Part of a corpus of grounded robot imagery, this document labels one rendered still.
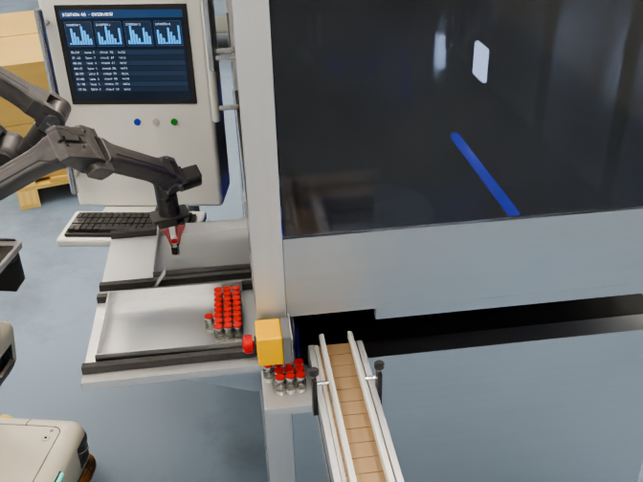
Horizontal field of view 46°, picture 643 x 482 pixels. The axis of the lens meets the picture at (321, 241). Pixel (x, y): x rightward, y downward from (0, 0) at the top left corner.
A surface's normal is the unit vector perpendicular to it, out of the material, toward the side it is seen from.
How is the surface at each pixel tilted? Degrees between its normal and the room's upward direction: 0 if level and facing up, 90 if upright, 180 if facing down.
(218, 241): 0
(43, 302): 0
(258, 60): 90
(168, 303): 0
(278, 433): 90
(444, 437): 90
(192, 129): 90
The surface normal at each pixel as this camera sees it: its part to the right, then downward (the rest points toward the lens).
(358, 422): -0.02, -0.87
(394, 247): 0.14, 0.49
